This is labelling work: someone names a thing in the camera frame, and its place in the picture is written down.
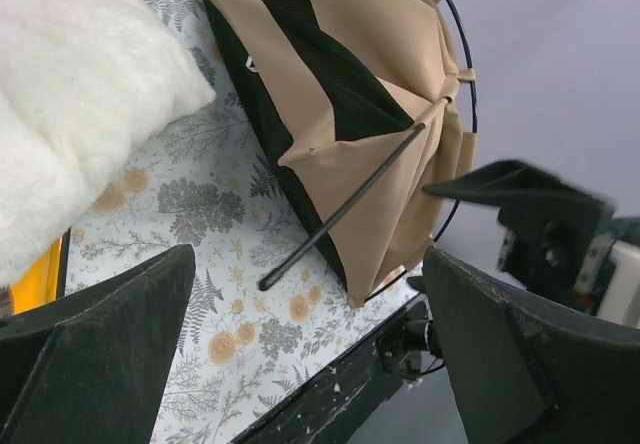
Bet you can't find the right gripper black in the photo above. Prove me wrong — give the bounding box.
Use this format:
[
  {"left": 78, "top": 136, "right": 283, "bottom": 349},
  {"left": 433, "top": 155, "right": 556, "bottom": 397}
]
[{"left": 423, "top": 160, "right": 615, "bottom": 309}]

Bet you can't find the beige pet tent fabric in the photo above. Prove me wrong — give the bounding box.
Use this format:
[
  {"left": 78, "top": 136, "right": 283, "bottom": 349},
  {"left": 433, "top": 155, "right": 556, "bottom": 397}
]
[{"left": 204, "top": 0, "right": 477, "bottom": 307}]

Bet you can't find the floral table mat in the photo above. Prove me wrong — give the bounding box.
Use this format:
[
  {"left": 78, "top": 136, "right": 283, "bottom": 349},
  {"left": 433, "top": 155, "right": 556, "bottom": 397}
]
[{"left": 66, "top": 0, "right": 413, "bottom": 443}]

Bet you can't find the yellow pet bowl stand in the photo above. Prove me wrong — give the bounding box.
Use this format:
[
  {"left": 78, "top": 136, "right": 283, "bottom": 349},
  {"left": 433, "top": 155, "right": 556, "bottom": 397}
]
[{"left": 1, "top": 231, "right": 70, "bottom": 318}]

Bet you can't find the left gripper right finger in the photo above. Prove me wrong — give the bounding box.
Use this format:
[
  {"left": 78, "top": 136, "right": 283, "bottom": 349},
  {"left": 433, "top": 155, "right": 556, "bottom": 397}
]
[{"left": 422, "top": 248, "right": 639, "bottom": 443}]

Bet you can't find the white fluffy cushion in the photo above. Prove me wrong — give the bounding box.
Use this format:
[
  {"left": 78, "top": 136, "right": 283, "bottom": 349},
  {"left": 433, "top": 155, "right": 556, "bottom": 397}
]
[{"left": 1, "top": 0, "right": 215, "bottom": 286}]

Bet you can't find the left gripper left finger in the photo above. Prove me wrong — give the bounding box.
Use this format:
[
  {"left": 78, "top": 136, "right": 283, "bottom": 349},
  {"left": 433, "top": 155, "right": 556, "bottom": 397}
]
[{"left": 1, "top": 245, "right": 195, "bottom": 444}]

